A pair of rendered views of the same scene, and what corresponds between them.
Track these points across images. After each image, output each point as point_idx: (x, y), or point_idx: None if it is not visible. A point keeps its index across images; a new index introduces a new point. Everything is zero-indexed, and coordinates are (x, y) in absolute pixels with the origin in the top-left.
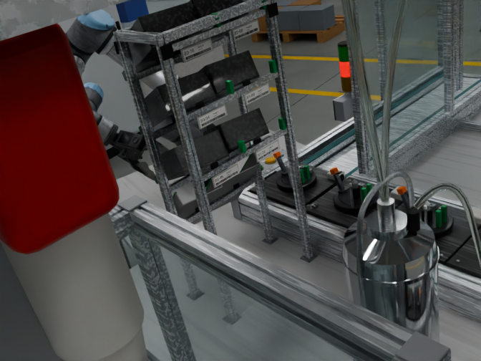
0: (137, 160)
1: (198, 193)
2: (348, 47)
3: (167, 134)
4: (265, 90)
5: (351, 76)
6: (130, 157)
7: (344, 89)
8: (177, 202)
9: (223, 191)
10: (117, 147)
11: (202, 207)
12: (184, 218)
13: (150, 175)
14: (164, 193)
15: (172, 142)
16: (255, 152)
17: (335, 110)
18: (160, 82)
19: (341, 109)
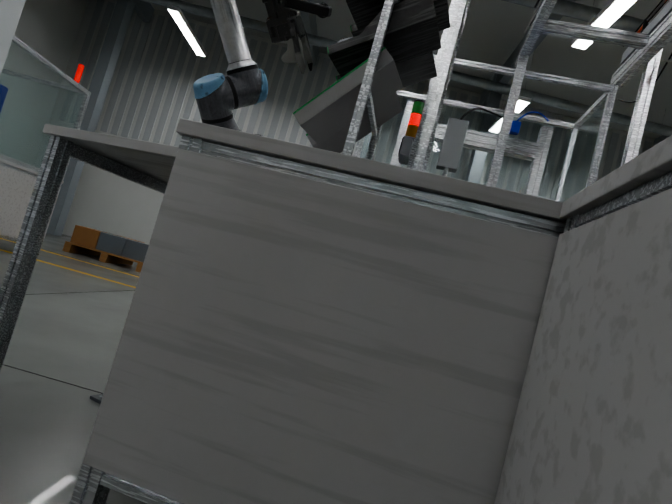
0: (298, 34)
1: (457, 28)
2: (425, 104)
3: (217, 106)
4: (461, 32)
5: (419, 126)
6: (296, 23)
7: (410, 134)
8: (380, 59)
9: (365, 115)
10: (274, 12)
11: (454, 43)
12: (351, 97)
13: (302, 57)
14: (381, 37)
15: (211, 122)
16: (451, 65)
17: (402, 145)
18: (246, 52)
19: (409, 145)
